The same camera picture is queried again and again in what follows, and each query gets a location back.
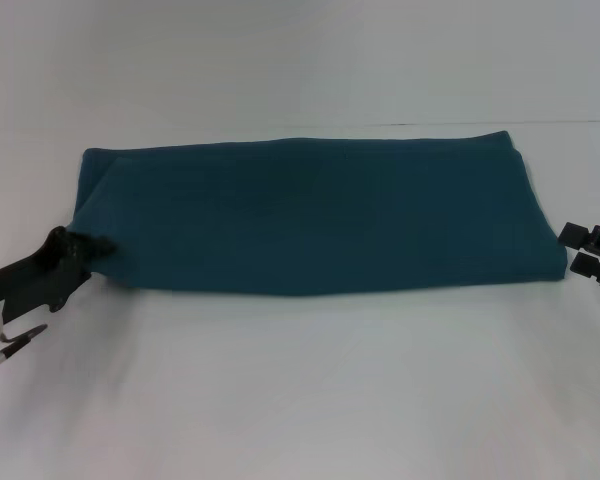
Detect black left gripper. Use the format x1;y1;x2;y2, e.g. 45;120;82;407
0;225;118;322

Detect teal blue shirt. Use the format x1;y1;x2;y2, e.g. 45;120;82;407
67;130;567;297

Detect dark red cable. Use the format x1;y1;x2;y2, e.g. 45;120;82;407
0;322;49;382

